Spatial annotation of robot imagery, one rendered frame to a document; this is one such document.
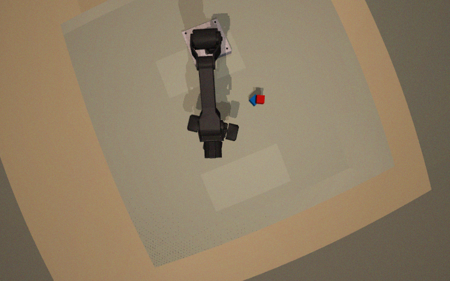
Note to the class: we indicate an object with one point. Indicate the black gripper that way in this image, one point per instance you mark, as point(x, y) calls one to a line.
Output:
point(231, 132)

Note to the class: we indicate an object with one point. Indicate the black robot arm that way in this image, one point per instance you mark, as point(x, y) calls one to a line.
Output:
point(209, 124)

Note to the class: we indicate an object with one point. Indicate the blue cube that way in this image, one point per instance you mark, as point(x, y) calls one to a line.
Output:
point(252, 100)

